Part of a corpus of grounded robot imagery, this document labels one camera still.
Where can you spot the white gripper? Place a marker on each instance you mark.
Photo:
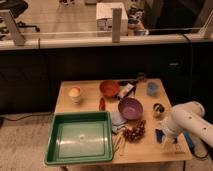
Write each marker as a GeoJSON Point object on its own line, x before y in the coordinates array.
{"type": "Point", "coordinates": [169, 129]}

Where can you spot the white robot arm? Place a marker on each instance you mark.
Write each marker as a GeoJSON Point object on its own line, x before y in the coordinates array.
{"type": "Point", "coordinates": [188, 116]}

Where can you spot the green plastic tray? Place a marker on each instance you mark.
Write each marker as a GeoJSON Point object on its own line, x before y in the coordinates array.
{"type": "Point", "coordinates": [80, 138]}

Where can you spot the blue tool on table edge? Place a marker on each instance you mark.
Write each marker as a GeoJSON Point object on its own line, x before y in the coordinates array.
{"type": "Point", "coordinates": [189, 140]}

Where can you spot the brown grape bunch toy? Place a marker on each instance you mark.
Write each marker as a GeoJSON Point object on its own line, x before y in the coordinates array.
{"type": "Point", "coordinates": [136, 133]}

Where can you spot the black white ball toy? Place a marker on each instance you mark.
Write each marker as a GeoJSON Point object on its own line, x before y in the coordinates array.
{"type": "Point", "coordinates": [158, 109]}

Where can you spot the wooden table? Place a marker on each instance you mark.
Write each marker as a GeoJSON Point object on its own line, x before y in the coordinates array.
{"type": "Point", "coordinates": [148, 149]}

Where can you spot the purple bowl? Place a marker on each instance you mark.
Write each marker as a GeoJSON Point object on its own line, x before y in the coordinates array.
{"type": "Point", "coordinates": [130, 108]}

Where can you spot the yellow banana toy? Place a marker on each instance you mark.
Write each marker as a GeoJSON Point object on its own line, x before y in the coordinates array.
{"type": "Point", "coordinates": [119, 144]}

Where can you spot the small blue cup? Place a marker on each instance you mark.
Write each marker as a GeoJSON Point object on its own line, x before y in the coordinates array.
{"type": "Point", "coordinates": [152, 88]}

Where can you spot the black and white packet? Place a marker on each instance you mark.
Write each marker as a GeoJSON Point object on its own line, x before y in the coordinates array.
{"type": "Point", "coordinates": [125, 91]}

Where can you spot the small dark jar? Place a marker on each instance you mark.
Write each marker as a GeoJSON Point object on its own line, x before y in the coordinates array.
{"type": "Point", "coordinates": [141, 77]}

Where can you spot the red toy pepper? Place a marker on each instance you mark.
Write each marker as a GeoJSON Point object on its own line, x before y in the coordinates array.
{"type": "Point", "coordinates": [102, 105]}

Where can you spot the orange bowl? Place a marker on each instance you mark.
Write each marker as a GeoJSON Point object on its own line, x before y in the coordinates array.
{"type": "Point", "coordinates": [109, 88]}

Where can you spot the white cup with yellow inside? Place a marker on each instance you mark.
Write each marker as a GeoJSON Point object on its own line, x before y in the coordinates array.
{"type": "Point", "coordinates": [75, 94]}

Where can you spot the white cardboard box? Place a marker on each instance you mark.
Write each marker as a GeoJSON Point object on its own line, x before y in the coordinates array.
{"type": "Point", "coordinates": [104, 16]}

